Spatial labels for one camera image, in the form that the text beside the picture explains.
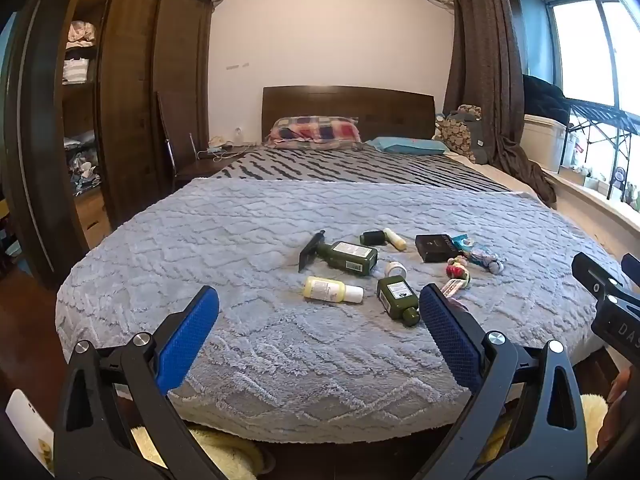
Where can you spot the plaid pillow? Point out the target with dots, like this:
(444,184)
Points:
(315,131)

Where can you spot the striped folded clothes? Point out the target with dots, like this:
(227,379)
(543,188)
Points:
(76,71)

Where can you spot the large green pump bottle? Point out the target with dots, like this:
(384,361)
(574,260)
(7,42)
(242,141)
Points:
(350,257)

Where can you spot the red white small toy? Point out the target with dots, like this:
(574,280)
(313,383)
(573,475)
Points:
(456,267)

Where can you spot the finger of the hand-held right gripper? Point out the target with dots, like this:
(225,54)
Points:
(595,280)
(632,270)

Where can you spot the white yellow tube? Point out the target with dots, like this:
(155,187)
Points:
(395,240)

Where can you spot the grey fluffy blanket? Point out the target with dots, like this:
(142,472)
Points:
(250,240)

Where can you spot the window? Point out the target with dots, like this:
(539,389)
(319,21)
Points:
(582,45)

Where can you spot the dark wooden headboard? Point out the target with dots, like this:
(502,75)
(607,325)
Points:
(390,110)

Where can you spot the light blue wrapper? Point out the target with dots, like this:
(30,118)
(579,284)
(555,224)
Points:
(485,257)

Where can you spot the pink label packet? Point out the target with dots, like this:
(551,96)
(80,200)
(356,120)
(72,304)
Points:
(452,290)

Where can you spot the pile of clothes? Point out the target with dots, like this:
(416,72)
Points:
(82,167)

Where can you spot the dark wooden wardrobe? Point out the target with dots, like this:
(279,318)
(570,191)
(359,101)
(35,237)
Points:
(130,85)

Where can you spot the yellow bottle white cap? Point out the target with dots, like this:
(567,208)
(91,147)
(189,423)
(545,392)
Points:
(325,290)

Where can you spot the black box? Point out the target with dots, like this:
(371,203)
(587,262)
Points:
(435,249)

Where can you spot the pink white folded clothes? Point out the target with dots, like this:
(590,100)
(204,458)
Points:
(80,35)

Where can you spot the white storage box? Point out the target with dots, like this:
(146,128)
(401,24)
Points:
(542,142)

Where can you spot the teal pillow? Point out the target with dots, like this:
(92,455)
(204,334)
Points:
(407,145)

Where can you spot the small white bottle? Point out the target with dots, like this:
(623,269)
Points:
(239,135)

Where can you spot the grey black striped blanket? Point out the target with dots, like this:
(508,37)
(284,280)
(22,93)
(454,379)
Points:
(350,165)

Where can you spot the small black green bottle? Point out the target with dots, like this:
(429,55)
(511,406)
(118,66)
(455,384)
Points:
(371,238)

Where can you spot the person's right hand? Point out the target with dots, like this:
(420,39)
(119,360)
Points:
(625,385)

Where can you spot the black metal rack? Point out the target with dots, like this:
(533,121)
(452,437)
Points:
(607,115)

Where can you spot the teal packet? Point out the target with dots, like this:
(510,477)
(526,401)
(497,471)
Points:
(461,242)

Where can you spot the white card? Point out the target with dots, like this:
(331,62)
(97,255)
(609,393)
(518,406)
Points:
(27,425)

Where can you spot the wooden nightstand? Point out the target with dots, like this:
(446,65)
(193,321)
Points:
(215,162)

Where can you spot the brown curtain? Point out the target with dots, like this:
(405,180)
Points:
(480,60)

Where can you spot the small white jar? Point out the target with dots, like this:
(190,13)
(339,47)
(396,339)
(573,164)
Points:
(395,269)

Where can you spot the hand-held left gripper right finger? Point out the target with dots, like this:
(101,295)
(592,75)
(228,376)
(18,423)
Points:
(447,332)

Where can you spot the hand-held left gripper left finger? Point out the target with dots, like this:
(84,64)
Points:
(192,332)

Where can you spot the grey bag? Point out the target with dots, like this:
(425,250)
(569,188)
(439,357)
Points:
(481,140)

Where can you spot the dark jacket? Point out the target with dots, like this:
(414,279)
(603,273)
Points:
(542,97)

